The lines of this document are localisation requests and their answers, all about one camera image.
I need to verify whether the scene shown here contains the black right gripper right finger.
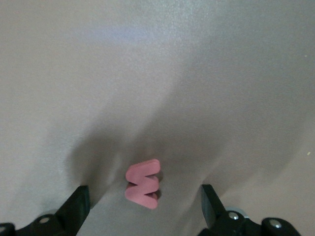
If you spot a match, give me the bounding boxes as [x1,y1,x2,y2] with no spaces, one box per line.
[196,184,263,236]

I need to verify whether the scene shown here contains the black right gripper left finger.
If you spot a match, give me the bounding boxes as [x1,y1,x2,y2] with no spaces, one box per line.
[31,185,91,236]

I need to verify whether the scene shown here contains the pink foam letter w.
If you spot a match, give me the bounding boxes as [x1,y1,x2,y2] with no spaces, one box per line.
[125,159,161,210]

